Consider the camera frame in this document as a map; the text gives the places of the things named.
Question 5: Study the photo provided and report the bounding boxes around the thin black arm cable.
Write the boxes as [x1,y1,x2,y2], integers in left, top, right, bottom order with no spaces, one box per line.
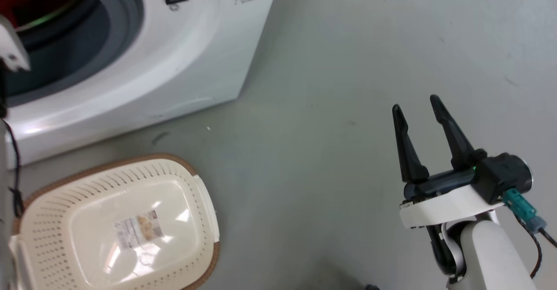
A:
[2,117,25,219]

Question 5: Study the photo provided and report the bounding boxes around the white front-load washing machine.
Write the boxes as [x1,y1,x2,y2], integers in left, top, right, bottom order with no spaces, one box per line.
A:
[0,0,282,169]

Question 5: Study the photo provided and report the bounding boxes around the paper product label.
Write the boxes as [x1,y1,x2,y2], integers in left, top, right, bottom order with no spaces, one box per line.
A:
[114,210,164,250]

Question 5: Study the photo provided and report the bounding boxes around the grey rubber door gasket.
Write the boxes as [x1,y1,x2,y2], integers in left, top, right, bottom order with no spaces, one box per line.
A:
[0,0,144,108]

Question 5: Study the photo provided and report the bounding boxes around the teal plug black cable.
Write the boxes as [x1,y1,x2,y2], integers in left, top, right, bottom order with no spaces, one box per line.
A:
[502,188,557,278]

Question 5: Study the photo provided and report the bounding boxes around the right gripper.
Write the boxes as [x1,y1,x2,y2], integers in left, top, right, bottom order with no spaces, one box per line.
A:
[392,94,506,230]

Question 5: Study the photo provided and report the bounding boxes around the cream perforated laundry basket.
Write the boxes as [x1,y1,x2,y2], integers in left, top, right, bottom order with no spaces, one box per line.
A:
[10,153,221,290]

